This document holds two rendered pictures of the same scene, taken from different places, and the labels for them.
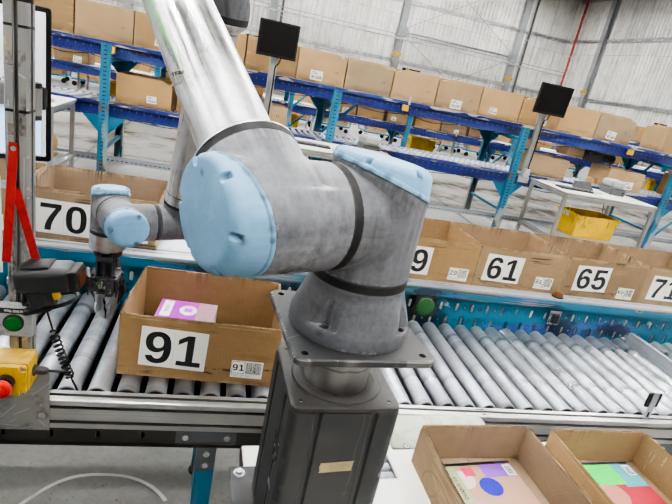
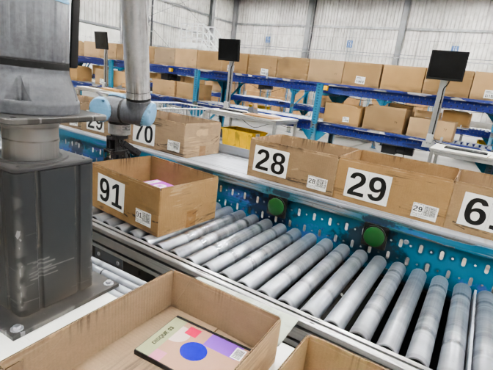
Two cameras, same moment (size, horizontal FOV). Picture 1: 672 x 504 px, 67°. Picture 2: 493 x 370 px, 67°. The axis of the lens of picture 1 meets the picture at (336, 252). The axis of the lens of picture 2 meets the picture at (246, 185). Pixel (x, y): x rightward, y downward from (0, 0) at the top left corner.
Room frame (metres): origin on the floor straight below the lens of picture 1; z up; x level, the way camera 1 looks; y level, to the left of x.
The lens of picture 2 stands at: (0.53, -0.92, 1.28)
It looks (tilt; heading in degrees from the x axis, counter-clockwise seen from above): 16 degrees down; 46
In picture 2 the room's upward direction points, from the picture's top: 7 degrees clockwise
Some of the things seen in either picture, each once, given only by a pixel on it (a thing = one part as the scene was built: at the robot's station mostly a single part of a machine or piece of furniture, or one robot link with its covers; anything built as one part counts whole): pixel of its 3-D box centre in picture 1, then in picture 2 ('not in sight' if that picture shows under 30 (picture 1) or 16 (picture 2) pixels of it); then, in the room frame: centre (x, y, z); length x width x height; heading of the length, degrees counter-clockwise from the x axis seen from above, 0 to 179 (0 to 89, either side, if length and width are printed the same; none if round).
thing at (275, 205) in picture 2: not in sight; (275, 206); (1.61, 0.02, 0.81); 0.07 x 0.01 x 0.07; 105
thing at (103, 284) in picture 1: (106, 271); (117, 148); (1.20, 0.58, 0.94); 0.09 x 0.08 x 0.12; 15
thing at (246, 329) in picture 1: (206, 323); (154, 190); (1.23, 0.31, 0.83); 0.39 x 0.29 x 0.17; 101
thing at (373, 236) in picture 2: (425, 307); (373, 236); (1.71, -0.36, 0.81); 0.07 x 0.01 x 0.07; 105
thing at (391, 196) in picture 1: (368, 212); (21, 10); (0.73, -0.04, 1.36); 0.17 x 0.15 x 0.18; 130
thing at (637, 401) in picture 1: (601, 373); not in sight; (1.64, -1.02, 0.72); 0.52 x 0.05 x 0.05; 15
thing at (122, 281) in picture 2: not in sight; (116, 279); (0.91, -0.07, 0.74); 0.28 x 0.02 x 0.02; 108
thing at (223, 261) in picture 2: not in sight; (249, 247); (1.39, -0.08, 0.72); 0.52 x 0.05 x 0.05; 15
